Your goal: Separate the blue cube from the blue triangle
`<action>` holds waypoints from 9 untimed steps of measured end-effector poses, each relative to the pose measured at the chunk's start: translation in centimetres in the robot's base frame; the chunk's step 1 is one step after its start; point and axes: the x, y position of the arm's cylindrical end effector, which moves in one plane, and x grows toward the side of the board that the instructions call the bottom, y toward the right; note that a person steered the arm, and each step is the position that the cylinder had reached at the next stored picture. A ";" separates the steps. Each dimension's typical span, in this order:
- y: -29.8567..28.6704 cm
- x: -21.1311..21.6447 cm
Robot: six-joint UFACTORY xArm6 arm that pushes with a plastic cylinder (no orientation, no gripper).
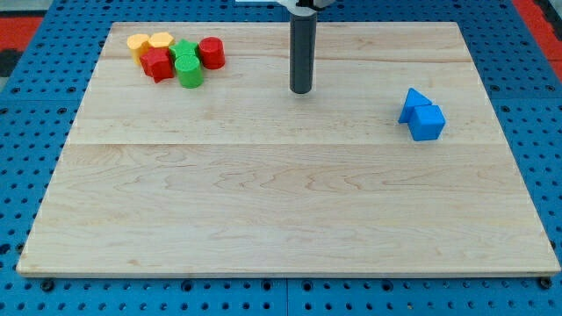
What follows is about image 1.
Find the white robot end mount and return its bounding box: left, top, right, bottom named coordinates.
left=277, top=0, right=335, bottom=16

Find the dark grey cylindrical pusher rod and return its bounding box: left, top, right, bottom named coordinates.
left=290, top=7, right=317, bottom=94

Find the blue triangle block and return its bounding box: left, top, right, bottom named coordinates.
left=398, top=88, right=433, bottom=124

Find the blue cube block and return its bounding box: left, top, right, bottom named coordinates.
left=408, top=105, right=446, bottom=141

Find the red cylinder block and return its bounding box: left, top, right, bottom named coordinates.
left=198, top=37, right=226, bottom=69

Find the green star block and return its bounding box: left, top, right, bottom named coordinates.
left=169, top=39, right=199, bottom=61

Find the green cylinder block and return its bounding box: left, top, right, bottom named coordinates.
left=174, top=55, right=204, bottom=89

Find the yellow hexagon block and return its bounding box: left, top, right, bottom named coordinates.
left=148, top=32, right=175, bottom=48

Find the red star block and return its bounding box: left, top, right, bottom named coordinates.
left=140, top=47, right=175, bottom=83

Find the yellow heart block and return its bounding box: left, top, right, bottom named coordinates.
left=126, top=33, right=150, bottom=65

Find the light wooden board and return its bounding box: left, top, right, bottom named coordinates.
left=17, top=22, right=560, bottom=278

